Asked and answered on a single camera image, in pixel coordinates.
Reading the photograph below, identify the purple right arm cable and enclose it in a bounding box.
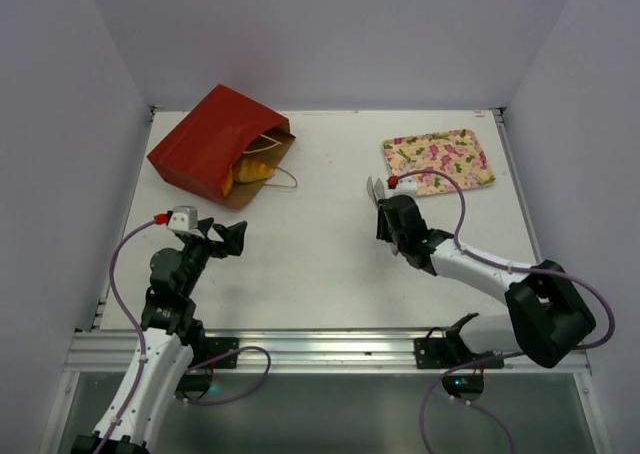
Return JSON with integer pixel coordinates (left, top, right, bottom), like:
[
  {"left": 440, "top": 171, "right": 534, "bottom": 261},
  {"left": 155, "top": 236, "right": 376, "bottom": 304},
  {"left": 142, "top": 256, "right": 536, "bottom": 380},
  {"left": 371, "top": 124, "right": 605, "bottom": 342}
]
[{"left": 397, "top": 169, "right": 617, "bottom": 454}]

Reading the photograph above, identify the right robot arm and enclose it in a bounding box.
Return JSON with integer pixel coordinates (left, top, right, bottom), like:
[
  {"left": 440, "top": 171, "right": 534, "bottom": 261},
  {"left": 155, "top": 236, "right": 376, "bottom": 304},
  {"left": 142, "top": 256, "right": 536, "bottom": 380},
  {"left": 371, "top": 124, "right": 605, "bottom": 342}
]
[{"left": 374, "top": 195, "right": 596, "bottom": 368}]

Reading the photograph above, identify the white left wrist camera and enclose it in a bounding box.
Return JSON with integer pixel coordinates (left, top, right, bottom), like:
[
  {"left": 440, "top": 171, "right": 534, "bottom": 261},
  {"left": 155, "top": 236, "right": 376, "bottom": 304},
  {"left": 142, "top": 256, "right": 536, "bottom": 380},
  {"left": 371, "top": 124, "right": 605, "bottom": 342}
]
[{"left": 167, "top": 206, "right": 198, "bottom": 235}]

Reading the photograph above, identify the floral rectangular tray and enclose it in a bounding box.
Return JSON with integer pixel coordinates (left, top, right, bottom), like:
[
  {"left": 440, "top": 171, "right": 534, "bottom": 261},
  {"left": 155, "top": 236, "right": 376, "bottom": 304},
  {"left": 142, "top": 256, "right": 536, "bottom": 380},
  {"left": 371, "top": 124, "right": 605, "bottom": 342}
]
[{"left": 382, "top": 128, "right": 496, "bottom": 197}]

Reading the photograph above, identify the fake croissant bread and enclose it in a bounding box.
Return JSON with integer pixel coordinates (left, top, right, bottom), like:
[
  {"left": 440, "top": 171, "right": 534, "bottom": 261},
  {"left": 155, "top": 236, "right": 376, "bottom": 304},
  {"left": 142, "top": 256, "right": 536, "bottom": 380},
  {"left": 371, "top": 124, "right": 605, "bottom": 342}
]
[{"left": 222, "top": 158, "right": 275, "bottom": 196}]

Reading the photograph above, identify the red paper bag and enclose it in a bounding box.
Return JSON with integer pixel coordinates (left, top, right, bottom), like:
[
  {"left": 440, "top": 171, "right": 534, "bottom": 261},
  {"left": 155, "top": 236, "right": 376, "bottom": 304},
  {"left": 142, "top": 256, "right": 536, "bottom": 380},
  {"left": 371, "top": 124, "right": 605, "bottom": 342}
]
[{"left": 147, "top": 85, "right": 296, "bottom": 210}]

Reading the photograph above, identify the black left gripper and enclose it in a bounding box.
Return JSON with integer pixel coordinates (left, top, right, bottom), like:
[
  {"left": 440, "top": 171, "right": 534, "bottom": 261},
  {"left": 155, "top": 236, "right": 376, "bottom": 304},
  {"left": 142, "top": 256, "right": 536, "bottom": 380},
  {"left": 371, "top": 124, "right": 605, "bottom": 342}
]
[{"left": 179, "top": 217, "right": 245, "bottom": 297}]

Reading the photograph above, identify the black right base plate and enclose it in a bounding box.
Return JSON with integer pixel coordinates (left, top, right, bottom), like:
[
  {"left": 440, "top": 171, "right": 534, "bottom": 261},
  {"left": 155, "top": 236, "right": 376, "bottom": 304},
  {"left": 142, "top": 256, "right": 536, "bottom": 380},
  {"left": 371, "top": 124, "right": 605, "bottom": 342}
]
[{"left": 413, "top": 328, "right": 504, "bottom": 369}]

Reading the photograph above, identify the aluminium frame rail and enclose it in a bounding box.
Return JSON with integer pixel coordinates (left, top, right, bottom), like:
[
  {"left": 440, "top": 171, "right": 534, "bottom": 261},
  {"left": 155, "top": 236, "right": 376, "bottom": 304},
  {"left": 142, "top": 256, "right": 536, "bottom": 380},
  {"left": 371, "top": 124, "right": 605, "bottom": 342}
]
[{"left": 62, "top": 329, "right": 591, "bottom": 375}]

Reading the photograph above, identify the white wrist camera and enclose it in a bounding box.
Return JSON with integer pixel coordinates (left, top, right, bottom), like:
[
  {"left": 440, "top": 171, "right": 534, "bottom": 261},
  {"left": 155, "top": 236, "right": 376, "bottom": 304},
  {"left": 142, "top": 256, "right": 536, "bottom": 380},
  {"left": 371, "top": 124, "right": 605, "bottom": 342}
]
[
  {"left": 387, "top": 177, "right": 418, "bottom": 199},
  {"left": 167, "top": 206, "right": 198, "bottom": 235}
]

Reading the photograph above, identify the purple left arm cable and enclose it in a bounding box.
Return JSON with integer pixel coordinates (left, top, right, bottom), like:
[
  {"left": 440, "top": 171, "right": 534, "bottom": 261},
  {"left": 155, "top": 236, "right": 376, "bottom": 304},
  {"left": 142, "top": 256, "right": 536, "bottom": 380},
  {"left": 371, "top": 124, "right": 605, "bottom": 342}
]
[{"left": 92, "top": 213, "right": 272, "bottom": 454}]

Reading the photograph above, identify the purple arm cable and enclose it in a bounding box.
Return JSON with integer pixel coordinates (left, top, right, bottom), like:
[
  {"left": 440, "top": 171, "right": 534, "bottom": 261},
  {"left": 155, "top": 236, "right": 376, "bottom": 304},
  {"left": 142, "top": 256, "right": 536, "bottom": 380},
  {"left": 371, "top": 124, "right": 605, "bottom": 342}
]
[
  {"left": 92, "top": 213, "right": 272, "bottom": 454},
  {"left": 397, "top": 169, "right": 617, "bottom": 454}
]

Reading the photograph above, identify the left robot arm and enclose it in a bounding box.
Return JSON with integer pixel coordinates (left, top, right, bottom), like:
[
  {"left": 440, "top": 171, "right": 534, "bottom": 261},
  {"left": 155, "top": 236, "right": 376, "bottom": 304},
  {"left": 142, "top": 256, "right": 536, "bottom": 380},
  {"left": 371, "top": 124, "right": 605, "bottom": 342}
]
[{"left": 71, "top": 207, "right": 248, "bottom": 453}]

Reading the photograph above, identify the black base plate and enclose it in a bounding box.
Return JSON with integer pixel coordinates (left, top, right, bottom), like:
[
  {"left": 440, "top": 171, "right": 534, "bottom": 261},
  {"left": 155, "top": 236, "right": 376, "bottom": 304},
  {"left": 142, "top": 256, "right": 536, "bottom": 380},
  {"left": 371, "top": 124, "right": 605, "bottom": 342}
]
[
  {"left": 200, "top": 337, "right": 240, "bottom": 369},
  {"left": 413, "top": 328, "right": 504, "bottom": 369}
]

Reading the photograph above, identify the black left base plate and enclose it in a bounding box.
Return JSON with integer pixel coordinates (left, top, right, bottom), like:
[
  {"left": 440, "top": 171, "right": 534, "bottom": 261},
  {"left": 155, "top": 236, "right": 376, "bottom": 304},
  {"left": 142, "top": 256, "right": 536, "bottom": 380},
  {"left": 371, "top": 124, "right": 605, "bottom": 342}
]
[{"left": 200, "top": 337, "right": 240, "bottom": 369}]

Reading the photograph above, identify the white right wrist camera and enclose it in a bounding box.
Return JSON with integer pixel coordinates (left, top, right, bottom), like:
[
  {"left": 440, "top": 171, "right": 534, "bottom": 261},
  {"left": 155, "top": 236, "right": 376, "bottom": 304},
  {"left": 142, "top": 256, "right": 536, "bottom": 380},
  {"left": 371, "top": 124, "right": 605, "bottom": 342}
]
[{"left": 387, "top": 177, "right": 418, "bottom": 199}]

